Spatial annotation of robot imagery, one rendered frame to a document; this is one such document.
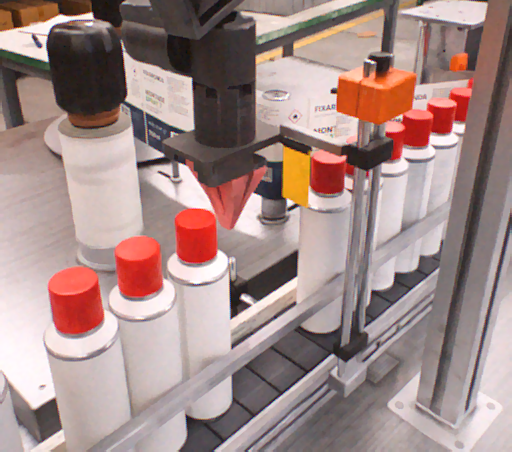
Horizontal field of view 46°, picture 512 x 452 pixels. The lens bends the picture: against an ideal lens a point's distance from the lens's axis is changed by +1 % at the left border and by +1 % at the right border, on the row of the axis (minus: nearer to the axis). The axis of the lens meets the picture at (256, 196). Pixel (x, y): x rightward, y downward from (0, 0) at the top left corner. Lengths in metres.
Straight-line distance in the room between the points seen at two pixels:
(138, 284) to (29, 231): 0.47
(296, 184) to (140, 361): 0.20
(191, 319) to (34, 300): 0.30
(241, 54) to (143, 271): 0.20
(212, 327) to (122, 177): 0.28
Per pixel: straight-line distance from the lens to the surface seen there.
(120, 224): 0.76
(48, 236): 0.88
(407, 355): 0.75
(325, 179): 0.58
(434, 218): 0.75
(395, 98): 0.45
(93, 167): 0.72
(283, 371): 0.64
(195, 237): 0.47
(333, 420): 0.67
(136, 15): 0.56
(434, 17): 0.90
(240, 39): 0.51
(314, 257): 0.61
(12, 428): 0.45
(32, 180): 1.04
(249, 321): 0.65
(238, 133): 0.53
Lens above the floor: 1.33
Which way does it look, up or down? 29 degrees down
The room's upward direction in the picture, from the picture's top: straight up
